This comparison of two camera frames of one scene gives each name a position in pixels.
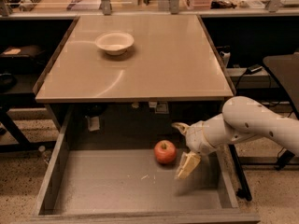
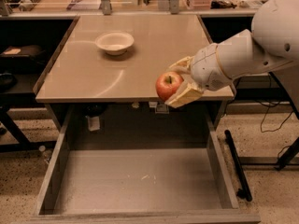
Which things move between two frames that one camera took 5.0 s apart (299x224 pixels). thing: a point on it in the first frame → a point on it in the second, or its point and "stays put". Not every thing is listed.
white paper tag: (93, 123) stays put
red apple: (164, 151) → (167, 84)
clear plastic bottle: (46, 154) stays put
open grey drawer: (118, 163) stays put
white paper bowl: (114, 42) stays put
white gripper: (196, 138) → (207, 66)
